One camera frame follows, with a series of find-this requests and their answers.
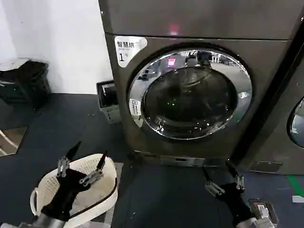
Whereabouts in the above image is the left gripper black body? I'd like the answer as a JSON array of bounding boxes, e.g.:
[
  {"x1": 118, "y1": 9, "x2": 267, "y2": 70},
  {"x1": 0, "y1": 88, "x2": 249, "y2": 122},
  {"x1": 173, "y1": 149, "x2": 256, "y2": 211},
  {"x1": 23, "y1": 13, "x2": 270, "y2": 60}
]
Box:
[{"x1": 41, "y1": 169, "x2": 90, "y2": 221}]

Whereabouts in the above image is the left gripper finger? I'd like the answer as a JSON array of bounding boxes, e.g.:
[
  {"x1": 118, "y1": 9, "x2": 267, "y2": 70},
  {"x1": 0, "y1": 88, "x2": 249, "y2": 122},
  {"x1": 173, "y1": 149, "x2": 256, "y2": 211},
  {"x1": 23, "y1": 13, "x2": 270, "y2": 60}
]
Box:
[
  {"x1": 79, "y1": 150, "x2": 108, "y2": 189},
  {"x1": 56, "y1": 141, "x2": 81, "y2": 179}
]

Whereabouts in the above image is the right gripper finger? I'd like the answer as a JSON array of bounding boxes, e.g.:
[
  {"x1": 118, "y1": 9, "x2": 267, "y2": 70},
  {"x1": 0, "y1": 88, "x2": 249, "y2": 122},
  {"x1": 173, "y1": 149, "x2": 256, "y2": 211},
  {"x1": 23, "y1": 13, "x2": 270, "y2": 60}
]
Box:
[
  {"x1": 202, "y1": 166, "x2": 225, "y2": 197},
  {"x1": 225, "y1": 161, "x2": 246, "y2": 191}
]

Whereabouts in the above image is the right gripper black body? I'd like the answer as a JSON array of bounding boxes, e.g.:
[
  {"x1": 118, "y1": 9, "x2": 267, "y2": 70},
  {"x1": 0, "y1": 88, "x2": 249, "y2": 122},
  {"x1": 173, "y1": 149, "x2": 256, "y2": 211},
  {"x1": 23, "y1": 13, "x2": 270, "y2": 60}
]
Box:
[{"x1": 218, "y1": 181, "x2": 255, "y2": 223}]

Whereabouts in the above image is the white perforated laundry basket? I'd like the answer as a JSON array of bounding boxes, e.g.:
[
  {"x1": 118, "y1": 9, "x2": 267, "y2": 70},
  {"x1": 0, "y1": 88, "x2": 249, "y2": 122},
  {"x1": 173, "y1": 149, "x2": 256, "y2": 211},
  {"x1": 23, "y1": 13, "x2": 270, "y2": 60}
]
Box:
[{"x1": 29, "y1": 153, "x2": 119, "y2": 223}]

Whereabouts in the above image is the dryer bottom service flap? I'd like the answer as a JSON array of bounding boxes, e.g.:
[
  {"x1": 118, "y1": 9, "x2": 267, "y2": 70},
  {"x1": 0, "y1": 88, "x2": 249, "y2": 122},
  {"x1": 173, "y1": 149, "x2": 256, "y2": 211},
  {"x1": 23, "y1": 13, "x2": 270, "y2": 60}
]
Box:
[{"x1": 160, "y1": 155, "x2": 207, "y2": 167}]

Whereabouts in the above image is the shiny steel floor plate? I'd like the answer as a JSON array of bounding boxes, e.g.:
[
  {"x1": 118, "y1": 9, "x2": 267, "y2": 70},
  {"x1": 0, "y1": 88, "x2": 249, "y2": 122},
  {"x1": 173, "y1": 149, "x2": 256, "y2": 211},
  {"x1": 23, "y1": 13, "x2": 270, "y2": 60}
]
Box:
[{"x1": 0, "y1": 126, "x2": 29, "y2": 157}]

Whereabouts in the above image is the green floor tape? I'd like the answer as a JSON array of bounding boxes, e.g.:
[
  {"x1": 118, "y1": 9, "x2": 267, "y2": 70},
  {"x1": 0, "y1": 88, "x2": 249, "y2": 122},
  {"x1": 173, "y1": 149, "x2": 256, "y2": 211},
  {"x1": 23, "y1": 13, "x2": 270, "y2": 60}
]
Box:
[{"x1": 286, "y1": 174, "x2": 304, "y2": 198}]

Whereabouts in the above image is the grey dryer with partial door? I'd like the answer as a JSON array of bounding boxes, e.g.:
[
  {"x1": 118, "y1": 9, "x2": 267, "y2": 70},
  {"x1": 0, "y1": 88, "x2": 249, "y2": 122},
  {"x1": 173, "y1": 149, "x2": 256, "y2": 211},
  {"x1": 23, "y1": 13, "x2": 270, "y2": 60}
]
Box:
[{"x1": 239, "y1": 0, "x2": 304, "y2": 176}]

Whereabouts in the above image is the grey plastic crate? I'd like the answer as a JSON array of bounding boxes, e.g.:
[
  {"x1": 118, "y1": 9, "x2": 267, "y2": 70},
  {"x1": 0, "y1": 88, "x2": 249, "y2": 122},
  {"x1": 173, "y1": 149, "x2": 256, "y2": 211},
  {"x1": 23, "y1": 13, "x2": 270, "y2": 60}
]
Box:
[{"x1": 95, "y1": 80, "x2": 123, "y2": 124}]

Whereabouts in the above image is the round glass dryer door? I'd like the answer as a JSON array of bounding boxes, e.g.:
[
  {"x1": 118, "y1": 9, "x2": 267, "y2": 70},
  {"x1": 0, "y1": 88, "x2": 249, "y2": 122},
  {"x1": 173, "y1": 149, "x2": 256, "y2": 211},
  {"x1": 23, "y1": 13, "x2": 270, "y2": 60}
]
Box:
[{"x1": 126, "y1": 48, "x2": 253, "y2": 141}]

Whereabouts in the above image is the black lined waste bin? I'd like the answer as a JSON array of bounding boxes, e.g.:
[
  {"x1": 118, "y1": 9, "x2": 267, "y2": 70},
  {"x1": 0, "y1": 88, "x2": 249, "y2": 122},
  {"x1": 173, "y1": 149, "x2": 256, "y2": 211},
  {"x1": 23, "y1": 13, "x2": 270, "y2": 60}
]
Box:
[{"x1": 0, "y1": 58, "x2": 52, "y2": 111}]

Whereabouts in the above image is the grey front-loading dryer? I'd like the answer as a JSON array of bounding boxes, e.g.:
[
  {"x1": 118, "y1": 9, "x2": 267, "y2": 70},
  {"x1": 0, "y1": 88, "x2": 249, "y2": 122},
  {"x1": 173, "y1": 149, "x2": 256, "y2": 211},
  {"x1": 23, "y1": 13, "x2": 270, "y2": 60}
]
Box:
[{"x1": 97, "y1": 0, "x2": 303, "y2": 168}]

